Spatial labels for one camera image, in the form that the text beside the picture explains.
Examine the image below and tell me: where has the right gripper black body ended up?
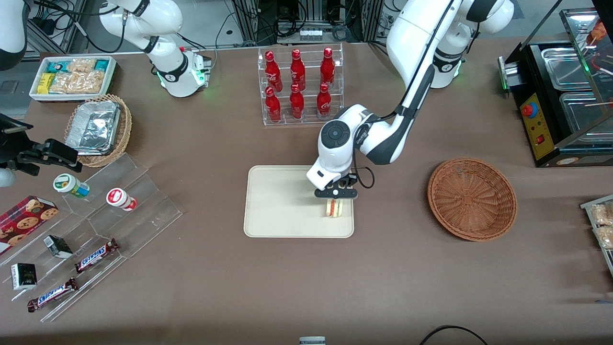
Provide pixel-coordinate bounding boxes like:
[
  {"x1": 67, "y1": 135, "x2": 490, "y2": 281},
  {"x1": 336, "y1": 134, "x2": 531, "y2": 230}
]
[{"x1": 0, "y1": 142, "x2": 49, "y2": 177}]

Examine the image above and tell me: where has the silver foil tray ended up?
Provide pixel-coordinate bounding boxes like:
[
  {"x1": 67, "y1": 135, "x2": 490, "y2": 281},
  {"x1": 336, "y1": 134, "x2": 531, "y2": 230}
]
[{"x1": 65, "y1": 100, "x2": 122, "y2": 156}]

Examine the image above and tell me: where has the cream plastic tray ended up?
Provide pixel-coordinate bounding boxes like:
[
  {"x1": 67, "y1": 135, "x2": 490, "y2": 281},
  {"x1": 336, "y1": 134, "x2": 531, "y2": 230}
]
[{"x1": 243, "y1": 165, "x2": 355, "y2": 239}]

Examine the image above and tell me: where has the light wicker basket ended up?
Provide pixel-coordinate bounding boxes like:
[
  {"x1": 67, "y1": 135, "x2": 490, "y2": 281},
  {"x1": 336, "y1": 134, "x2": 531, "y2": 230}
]
[{"x1": 64, "y1": 93, "x2": 133, "y2": 168}]

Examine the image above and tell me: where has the brown wicker basket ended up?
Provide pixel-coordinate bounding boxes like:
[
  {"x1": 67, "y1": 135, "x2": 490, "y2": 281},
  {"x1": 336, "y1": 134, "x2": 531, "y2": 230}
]
[{"x1": 427, "y1": 158, "x2": 518, "y2": 242}]

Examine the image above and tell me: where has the grey snack rack tray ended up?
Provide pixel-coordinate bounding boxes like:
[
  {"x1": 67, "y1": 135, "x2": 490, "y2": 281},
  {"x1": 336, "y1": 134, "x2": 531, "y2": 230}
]
[{"x1": 580, "y1": 194, "x2": 613, "y2": 278}]

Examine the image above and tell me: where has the green sunflower label tub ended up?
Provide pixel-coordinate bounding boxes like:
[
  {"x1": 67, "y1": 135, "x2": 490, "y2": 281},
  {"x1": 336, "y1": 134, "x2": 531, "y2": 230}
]
[{"x1": 53, "y1": 173, "x2": 91, "y2": 199}]

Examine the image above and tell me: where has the clear acrylic bottle rack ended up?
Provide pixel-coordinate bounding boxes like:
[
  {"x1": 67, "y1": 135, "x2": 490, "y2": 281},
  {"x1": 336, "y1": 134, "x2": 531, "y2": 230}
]
[{"x1": 257, "y1": 43, "x2": 345, "y2": 127}]

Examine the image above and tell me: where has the red tartan cookie box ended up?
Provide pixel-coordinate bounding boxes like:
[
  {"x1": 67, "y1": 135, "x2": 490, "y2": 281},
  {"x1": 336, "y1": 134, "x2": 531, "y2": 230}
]
[{"x1": 0, "y1": 195, "x2": 60, "y2": 255}]

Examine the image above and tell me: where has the white plastic snack bin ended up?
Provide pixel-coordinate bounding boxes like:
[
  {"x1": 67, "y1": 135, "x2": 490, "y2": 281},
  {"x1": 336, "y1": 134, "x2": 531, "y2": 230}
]
[{"x1": 29, "y1": 55, "x2": 118, "y2": 103}]

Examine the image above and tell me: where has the clear rice cracker bag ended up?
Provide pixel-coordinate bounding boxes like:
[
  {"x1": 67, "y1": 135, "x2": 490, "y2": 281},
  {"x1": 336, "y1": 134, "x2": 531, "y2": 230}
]
[
  {"x1": 49, "y1": 71, "x2": 107, "y2": 94},
  {"x1": 67, "y1": 58, "x2": 98, "y2": 74}
]

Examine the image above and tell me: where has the red cola bottle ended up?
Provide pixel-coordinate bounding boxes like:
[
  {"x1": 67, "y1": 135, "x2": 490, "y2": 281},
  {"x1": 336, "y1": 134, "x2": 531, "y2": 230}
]
[
  {"x1": 316, "y1": 82, "x2": 332, "y2": 120},
  {"x1": 319, "y1": 46, "x2": 336, "y2": 90},
  {"x1": 290, "y1": 48, "x2": 307, "y2": 92},
  {"x1": 264, "y1": 86, "x2": 282, "y2": 123},
  {"x1": 264, "y1": 51, "x2": 284, "y2": 93},
  {"x1": 289, "y1": 83, "x2": 306, "y2": 120}
]

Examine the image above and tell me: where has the red lid white tub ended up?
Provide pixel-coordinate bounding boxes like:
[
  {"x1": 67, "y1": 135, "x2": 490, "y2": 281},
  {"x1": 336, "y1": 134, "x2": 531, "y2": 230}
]
[{"x1": 106, "y1": 187, "x2": 138, "y2": 212}]

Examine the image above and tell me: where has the small black white carton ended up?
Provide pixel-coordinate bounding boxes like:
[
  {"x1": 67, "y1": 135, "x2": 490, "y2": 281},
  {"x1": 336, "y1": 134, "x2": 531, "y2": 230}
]
[
  {"x1": 43, "y1": 234, "x2": 74, "y2": 260},
  {"x1": 10, "y1": 262, "x2": 38, "y2": 291}
]

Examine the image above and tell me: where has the clear acrylic stepped shelf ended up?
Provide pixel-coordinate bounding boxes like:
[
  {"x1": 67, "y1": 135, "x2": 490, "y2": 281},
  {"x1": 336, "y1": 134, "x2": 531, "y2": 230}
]
[{"x1": 0, "y1": 152, "x2": 184, "y2": 323}]

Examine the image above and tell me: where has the Snickers chocolate bar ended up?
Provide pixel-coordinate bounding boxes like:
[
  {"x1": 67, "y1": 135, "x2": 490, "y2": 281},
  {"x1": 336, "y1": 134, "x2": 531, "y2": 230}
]
[
  {"x1": 27, "y1": 276, "x2": 79, "y2": 313},
  {"x1": 74, "y1": 238, "x2": 120, "y2": 274}
]

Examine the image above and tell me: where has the black food warmer cabinet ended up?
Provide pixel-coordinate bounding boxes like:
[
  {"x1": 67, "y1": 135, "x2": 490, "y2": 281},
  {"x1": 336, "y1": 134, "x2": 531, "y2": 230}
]
[{"x1": 498, "y1": 0, "x2": 613, "y2": 168}]

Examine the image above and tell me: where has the stainless steel pan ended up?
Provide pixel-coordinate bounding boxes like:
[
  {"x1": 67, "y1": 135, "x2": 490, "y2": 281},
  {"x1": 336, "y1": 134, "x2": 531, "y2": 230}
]
[
  {"x1": 559, "y1": 91, "x2": 613, "y2": 145},
  {"x1": 540, "y1": 46, "x2": 595, "y2": 92}
]

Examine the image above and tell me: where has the clear snack bag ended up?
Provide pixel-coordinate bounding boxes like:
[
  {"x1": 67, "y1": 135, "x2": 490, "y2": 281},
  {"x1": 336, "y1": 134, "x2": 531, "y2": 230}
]
[
  {"x1": 594, "y1": 225, "x2": 613, "y2": 250},
  {"x1": 590, "y1": 203, "x2": 613, "y2": 227}
]

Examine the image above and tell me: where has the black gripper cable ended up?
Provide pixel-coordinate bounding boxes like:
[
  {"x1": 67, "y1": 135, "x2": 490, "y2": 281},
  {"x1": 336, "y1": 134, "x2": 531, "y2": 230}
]
[{"x1": 351, "y1": 165, "x2": 376, "y2": 190}]

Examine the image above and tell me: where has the black floor cable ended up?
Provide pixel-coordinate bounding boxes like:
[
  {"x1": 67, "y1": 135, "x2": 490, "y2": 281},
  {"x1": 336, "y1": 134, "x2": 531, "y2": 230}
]
[{"x1": 420, "y1": 324, "x2": 488, "y2": 345}]

